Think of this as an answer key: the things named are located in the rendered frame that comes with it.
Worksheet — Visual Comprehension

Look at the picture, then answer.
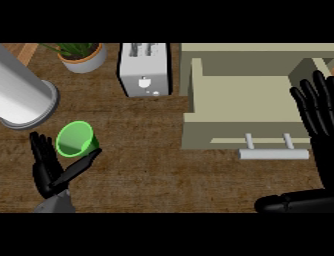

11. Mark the green cup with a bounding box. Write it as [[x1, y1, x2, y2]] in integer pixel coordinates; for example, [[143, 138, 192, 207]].
[[55, 120, 101, 159]]

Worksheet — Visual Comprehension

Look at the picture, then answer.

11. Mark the white drawer handle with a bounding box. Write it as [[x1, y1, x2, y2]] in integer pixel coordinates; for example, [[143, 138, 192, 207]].
[[238, 132, 310, 161]]

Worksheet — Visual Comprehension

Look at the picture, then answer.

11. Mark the white toaster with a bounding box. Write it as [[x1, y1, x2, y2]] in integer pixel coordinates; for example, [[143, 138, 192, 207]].
[[118, 43, 173, 98]]

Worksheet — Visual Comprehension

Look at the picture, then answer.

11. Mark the white paper towel roll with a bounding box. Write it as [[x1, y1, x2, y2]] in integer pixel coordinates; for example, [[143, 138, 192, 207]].
[[0, 43, 61, 131]]

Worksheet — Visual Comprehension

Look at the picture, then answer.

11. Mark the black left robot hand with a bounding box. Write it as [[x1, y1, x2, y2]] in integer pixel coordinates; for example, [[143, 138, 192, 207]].
[[28, 131, 104, 200]]

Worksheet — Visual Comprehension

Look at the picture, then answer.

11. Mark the potted green plant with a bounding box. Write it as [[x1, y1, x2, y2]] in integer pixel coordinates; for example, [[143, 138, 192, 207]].
[[40, 43, 109, 74]]

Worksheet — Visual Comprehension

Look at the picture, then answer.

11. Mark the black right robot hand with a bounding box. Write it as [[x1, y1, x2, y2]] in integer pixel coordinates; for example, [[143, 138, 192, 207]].
[[253, 70, 334, 214]]

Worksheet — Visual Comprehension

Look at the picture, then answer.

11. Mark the beige open drawer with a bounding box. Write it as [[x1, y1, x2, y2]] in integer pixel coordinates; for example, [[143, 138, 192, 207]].
[[180, 57, 334, 151]]

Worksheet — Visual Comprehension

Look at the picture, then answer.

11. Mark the beige cabinet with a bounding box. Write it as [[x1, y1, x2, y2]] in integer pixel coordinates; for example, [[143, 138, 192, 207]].
[[179, 43, 334, 96]]

